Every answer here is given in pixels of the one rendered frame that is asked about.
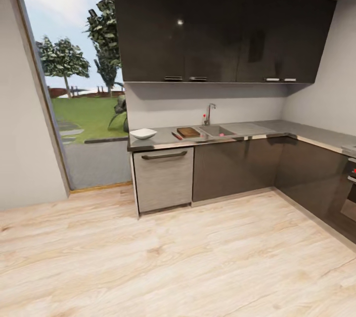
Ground cutting board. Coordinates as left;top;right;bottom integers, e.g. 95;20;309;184
177;127;200;136

